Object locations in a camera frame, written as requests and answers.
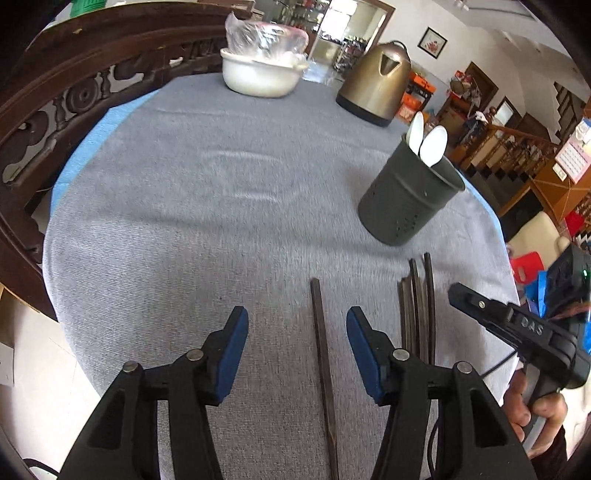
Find red plastic stool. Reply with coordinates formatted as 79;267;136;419
510;251;548;287

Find cream armchair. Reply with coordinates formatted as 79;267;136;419
505;215;571;268

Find grey tablecloth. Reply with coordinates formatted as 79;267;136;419
43;74;520;480

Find person's right hand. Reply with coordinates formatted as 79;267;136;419
503;369;568;457

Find dark wooden chopstick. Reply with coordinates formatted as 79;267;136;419
424;252;437;365
409;259;422;356
414;261;430;363
310;278;340;480

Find dark grey utensil holder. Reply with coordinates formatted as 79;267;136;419
358;136;466;247

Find white ceramic pot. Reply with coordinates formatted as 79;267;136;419
220;47;309;99

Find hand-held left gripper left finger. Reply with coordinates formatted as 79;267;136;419
58;306;250;480

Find bronze electric kettle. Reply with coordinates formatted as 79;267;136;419
335;40;413;127

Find clear plastic bag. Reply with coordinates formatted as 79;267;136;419
225;12;309;63

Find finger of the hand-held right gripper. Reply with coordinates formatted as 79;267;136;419
448;283;522;344

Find blue table cover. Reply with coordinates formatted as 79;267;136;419
50;90;504;222

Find carved dark wooden chair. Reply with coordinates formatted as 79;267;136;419
0;0;259;321

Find wooden staircase railing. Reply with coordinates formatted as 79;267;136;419
462;122;559;185

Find person's right forearm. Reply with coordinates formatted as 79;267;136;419
529;425;573;462

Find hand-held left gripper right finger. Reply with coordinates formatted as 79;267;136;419
346;306;539;480

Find pink wall calendar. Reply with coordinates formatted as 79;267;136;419
554;117;591;182

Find orange gift boxes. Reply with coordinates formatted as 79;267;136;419
399;71;437;121

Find framed wall picture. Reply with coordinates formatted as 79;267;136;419
418;27;448;58

